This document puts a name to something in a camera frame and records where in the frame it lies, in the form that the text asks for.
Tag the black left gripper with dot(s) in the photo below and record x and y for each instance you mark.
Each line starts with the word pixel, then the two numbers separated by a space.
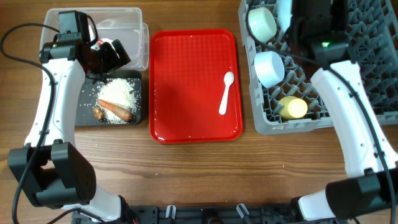
pixel 114 62

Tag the white rice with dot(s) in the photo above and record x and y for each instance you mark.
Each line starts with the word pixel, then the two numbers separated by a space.
pixel 119 93

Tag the orange carrot piece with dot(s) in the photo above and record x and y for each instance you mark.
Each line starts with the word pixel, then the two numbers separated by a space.
pixel 120 112

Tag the brown food scrap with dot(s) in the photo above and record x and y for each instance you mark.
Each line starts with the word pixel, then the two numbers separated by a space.
pixel 99 114

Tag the white plastic spoon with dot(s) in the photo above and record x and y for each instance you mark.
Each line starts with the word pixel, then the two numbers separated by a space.
pixel 228 81

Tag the green bowl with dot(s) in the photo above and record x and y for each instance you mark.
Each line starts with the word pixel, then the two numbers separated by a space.
pixel 262 24

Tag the small light blue bowl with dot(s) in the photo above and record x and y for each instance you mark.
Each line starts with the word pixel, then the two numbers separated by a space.
pixel 269 68

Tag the large light blue plate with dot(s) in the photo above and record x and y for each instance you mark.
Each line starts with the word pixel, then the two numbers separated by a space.
pixel 284 14

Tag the yellow plastic cup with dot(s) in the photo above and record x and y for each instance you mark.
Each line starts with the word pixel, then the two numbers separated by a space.
pixel 293 107

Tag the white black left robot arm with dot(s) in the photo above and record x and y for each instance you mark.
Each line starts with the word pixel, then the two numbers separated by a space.
pixel 49 169

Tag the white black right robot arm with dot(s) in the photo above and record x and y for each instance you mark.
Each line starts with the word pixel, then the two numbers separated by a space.
pixel 316 32

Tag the clear plastic bin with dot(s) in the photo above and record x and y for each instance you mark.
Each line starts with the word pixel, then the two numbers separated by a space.
pixel 124 25

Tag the red serving tray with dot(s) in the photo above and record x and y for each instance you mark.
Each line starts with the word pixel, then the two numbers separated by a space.
pixel 186 72

